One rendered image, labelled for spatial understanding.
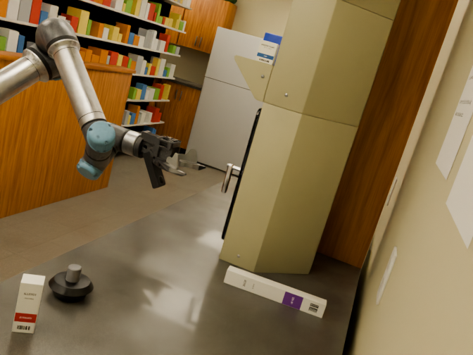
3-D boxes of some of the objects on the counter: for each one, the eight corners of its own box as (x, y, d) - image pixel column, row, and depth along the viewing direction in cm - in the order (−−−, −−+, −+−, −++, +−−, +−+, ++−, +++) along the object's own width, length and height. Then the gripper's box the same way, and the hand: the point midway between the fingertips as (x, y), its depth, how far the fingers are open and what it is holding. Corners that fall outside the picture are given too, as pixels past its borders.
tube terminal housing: (317, 256, 168) (393, 29, 151) (299, 291, 138) (393, 11, 120) (249, 231, 175) (315, 10, 157) (218, 258, 144) (295, -12, 126)
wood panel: (361, 265, 172) (522, -178, 140) (361, 268, 169) (524, -183, 137) (233, 218, 184) (353, -200, 152) (230, 219, 181) (352, -206, 149)
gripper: (127, 132, 142) (188, 154, 137) (159, 128, 161) (213, 147, 155) (120, 160, 144) (180, 183, 139) (153, 153, 163) (207, 172, 158)
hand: (196, 173), depth 148 cm, fingers open, 14 cm apart
